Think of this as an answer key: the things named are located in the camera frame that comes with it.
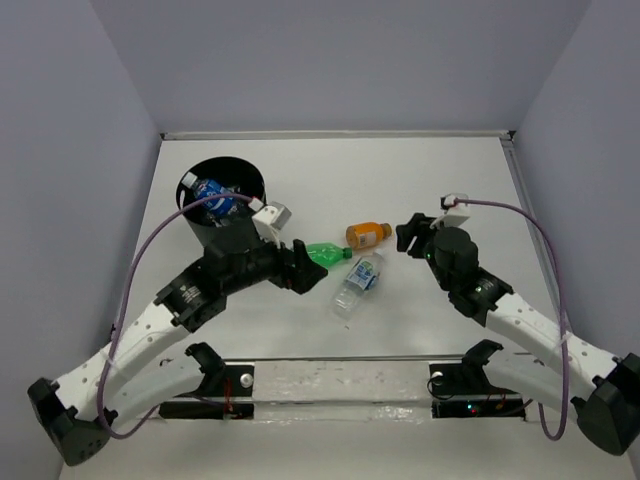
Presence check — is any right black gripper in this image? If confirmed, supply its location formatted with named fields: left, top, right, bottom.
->
left=392, top=213, right=456, bottom=292

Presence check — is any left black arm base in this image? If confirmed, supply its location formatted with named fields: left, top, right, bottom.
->
left=157, top=362, right=255, bottom=421

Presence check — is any green plastic bottle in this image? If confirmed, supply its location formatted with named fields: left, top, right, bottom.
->
left=306, top=242, right=353, bottom=269

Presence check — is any clear bottle white cap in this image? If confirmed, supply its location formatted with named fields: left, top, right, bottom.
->
left=202, top=210, right=242, bottom=228

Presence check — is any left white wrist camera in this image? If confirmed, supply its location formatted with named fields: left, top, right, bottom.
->
left=248, top=198, right=292, bottom=248

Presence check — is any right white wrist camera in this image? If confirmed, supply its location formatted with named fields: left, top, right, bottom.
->
left=430, top=193, right=471, bottom=230

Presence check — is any orange juice bottle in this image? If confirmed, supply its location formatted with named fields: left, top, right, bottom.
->
left=345, top=222, right=393, bottom=250

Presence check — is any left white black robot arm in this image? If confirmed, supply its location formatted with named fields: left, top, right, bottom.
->
left=27, top=220, right=328, bottom=466

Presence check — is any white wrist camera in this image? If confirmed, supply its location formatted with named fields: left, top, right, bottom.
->
left=430, top=193, right=471, bottom=230
left=248, top=198, right=292, bottom=248

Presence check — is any black cylindrical bin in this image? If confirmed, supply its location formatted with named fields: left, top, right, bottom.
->
left=176, top=156, right=267, bottom=247

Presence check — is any blue label water bottle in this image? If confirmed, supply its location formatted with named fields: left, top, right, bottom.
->
left=181, top=172, right=237, bottom=218

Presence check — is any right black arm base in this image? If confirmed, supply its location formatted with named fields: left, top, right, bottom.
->
left=426, top=362, right=529, bottom=419

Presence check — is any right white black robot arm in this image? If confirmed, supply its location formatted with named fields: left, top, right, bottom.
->
left=396, top=213, right=639, bottom=456

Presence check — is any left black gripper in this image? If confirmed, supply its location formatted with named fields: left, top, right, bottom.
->
left=219, top=226, right=323, bottom=294

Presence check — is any clear bottle teal label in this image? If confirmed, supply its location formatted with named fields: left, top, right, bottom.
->
left=332, top=249, right=385, bottom=320

